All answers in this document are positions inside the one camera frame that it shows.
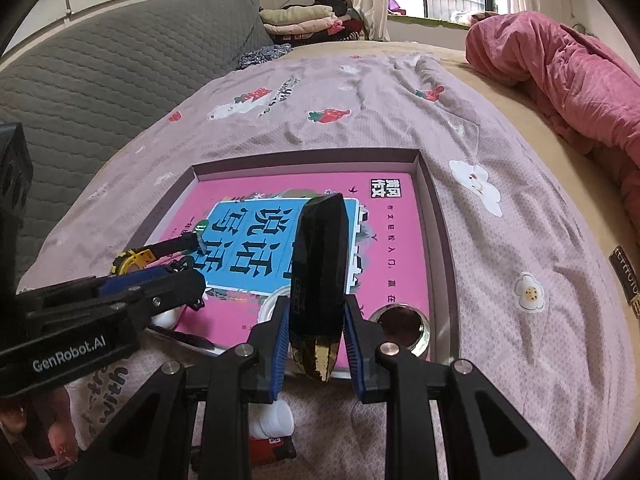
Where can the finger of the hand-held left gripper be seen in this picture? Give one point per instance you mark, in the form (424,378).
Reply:
(130,280)
(165,292)

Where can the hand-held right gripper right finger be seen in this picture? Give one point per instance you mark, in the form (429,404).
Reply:
(353,352)

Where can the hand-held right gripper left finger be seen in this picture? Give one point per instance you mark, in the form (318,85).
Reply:
(278,352)

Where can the yellow black wristwatch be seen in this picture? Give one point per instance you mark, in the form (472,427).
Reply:
(131,260)

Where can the small white bottle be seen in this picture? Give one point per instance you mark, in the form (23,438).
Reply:
(166,318)

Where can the black gold pack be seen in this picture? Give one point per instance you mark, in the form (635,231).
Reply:
(320,260)

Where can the grey cardboard box tray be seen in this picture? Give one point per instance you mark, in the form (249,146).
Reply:
(442,240)

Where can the person's left hand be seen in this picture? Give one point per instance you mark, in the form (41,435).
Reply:
(62,437)

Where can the silver metal cup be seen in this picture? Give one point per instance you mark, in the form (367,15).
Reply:
(400,332)

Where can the white plastic bottle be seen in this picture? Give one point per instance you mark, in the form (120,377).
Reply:
(272,419)

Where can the small red box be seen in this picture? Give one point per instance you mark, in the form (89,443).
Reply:
(272,452)

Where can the pink children's book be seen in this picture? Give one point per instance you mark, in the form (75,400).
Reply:
(390,240)

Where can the strawberry print bed sheet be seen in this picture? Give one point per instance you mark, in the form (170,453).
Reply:
(500,285)

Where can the grey quilted cover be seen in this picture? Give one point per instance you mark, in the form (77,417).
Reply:
(115,75)

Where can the dark patterned cloth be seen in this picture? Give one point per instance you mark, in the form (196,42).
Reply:
(262,55)

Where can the black mattress tag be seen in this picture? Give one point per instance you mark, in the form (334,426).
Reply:
(626,280)

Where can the stack of folded clothes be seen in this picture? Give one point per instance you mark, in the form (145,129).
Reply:
(310,22)

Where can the pink quilt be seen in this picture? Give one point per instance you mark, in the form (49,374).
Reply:
(565,75)

